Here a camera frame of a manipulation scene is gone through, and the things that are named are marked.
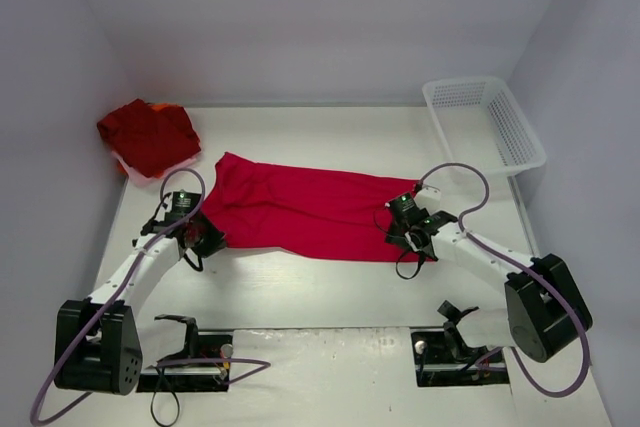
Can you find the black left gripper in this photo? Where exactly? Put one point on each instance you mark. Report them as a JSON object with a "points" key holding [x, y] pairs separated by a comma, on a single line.
{"points": [[208, 238]]}

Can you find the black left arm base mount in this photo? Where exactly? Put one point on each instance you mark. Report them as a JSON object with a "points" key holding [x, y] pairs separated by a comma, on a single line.
{"points": [[195, 357]]}

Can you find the pink folded t shirt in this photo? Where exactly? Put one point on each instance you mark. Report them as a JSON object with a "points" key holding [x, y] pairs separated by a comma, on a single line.
{"points": [[139, 179]]}

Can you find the dark red folded t shirt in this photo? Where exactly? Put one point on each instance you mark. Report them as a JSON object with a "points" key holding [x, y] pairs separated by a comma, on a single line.
{"points": [[149, 141]]}

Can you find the magenta t shirt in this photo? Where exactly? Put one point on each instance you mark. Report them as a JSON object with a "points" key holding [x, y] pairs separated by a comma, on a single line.
{"points": [[315, 213]]}

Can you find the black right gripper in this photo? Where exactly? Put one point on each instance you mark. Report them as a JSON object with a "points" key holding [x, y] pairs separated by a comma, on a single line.
{"points": [[396, 235]]}

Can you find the white plastic basket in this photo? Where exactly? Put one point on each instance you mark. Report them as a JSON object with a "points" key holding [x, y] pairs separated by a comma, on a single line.
{"points": [[479, 122]]}

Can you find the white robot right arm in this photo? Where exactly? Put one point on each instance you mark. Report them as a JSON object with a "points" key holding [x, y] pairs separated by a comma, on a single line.
{"points": [[533, 320]]}

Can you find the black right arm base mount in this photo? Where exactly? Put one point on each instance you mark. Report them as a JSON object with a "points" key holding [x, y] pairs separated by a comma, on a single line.
{"points": [[442, 359]]}

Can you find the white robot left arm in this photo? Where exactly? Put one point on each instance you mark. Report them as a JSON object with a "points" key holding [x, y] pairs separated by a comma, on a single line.
{"points": [[99, 347]]}

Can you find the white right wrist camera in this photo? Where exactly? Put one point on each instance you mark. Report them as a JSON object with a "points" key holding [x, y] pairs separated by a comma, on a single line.
{"points": [[428, 198]]}

